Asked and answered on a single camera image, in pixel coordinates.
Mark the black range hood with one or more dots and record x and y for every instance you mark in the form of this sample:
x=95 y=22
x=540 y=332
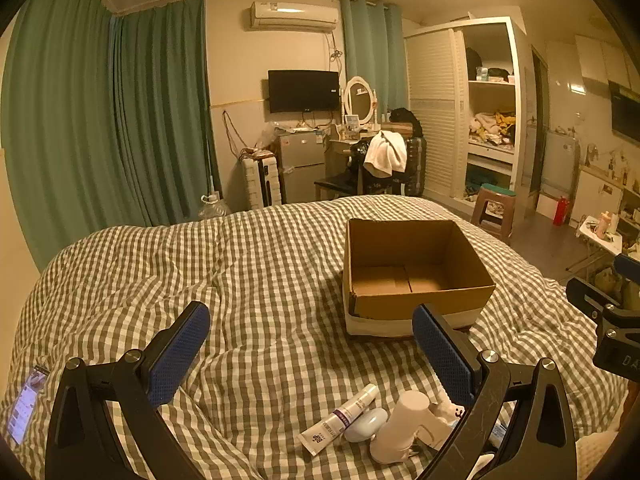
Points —
x=625 y=115

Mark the white kitchen counter cabinet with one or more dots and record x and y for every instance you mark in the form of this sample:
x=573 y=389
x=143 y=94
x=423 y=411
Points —
x=595 y=190

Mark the white wardrobe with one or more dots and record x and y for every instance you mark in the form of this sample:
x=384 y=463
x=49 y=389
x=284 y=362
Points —
x=430 y=110

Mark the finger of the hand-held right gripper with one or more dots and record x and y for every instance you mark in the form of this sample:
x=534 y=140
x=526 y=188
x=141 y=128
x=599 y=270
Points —
x=590 y=295
x=627 y=264

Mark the large clear water bottle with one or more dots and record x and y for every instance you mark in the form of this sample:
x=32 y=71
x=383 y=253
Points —
x=214 y=207

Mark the dark ribbed suitcase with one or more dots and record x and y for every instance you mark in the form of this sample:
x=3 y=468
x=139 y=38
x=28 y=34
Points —
x=416 y=165

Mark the pink bottle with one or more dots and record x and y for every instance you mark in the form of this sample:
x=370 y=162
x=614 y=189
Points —
x=602 y=224

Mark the cardboard box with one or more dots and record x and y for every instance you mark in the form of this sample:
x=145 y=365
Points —
x=400 y=242

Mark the white towel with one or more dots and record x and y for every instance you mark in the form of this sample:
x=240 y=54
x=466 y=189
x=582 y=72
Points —
x=385 y=152

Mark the narrow light green curtain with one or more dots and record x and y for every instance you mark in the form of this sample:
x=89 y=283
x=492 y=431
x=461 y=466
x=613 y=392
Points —
x=372 y=50

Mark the green checked blanket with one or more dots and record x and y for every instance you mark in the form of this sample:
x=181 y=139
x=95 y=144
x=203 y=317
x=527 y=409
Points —
x=250 y=285

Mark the white ribbed suitcase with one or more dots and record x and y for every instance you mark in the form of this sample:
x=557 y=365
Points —
x=260 y=182

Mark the smartphone with lit screen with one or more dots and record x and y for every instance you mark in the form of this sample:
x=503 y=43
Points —
x=27 y=405

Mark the pile of clothes in wardrobe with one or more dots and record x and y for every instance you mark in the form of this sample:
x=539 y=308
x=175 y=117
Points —
x=492 y=127

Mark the grey appliance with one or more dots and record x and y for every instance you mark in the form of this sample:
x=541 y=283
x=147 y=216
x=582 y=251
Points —
x=560 y=162

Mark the white cream tube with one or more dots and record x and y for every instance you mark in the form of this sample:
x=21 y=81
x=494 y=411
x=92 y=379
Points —
x=340 y=417

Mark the black chair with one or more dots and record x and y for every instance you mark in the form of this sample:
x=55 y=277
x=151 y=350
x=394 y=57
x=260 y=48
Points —
x=335 y=187

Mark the white oval case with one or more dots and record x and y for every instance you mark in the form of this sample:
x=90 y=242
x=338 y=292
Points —
x=365 y=425

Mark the white air conditioner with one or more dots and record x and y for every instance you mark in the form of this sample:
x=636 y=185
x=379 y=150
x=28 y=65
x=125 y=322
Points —
x=292 y=15

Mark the brown plastic stool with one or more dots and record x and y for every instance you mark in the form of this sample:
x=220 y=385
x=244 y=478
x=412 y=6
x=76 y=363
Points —
x=492 y=210

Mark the black wall television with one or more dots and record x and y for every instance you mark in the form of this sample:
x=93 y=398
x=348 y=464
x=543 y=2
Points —
x=302 y=91

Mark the wide green curtain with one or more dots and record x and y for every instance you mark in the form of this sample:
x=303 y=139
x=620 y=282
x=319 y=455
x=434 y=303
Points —
x=55 y=135

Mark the black bag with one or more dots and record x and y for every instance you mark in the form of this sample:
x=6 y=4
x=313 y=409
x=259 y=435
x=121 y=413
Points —
x=405 y=120

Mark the red fire extinguisher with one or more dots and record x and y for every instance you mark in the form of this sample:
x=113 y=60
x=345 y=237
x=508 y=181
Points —
x=561 y=210

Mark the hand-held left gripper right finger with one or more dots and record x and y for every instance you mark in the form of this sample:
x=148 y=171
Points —
x=445 y=357

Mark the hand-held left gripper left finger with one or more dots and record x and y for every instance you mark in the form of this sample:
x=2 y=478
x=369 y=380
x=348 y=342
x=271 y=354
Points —
x=180 y=357

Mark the white wall cabinets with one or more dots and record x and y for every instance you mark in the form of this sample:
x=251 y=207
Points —
x=595 y=65

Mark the silver small fridge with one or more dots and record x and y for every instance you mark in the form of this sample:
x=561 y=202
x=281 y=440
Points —
x=300 y=165

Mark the white vanity desk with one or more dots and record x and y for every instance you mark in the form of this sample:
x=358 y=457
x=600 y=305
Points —
x=340 y=145

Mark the small white folding table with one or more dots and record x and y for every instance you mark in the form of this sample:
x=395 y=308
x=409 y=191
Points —
x=607 y=242

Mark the white oval vanity mirror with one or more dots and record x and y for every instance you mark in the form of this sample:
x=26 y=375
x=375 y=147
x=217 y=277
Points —
x=358 y=97

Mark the green corner curtain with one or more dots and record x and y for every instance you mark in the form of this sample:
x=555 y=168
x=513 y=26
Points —
x=160 y=110

